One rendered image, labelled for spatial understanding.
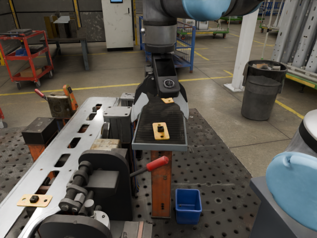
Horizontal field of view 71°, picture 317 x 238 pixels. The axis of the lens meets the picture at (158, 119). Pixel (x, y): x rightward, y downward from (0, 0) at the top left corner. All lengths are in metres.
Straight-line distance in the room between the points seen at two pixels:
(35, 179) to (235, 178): 0.87
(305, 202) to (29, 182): 0.69
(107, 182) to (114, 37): 6.65
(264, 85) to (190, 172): 2.05
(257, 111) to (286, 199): 2.86
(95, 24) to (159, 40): 7.31
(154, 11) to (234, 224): 0.82
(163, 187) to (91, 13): 7.21
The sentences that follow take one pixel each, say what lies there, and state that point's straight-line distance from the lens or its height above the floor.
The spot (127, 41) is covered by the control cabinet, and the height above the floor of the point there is 0.28.
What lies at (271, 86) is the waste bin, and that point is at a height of 0.51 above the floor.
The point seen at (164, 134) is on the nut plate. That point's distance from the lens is 0.59.
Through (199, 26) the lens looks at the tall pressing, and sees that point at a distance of 9.20.
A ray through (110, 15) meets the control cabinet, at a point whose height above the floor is 0.99.
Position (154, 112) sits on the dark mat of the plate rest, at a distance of 0.70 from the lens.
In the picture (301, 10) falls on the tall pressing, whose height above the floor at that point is 1.24.
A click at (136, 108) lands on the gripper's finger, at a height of 1.24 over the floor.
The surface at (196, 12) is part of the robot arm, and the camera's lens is 0.42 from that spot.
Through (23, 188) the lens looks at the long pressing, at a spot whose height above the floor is 1.00.
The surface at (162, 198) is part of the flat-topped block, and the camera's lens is 0.88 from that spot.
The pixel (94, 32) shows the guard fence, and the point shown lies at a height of 0.43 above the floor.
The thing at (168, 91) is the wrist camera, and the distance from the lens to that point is 0.46.
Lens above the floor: 1.49
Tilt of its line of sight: 29 degrees down
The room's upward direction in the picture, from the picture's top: straight up
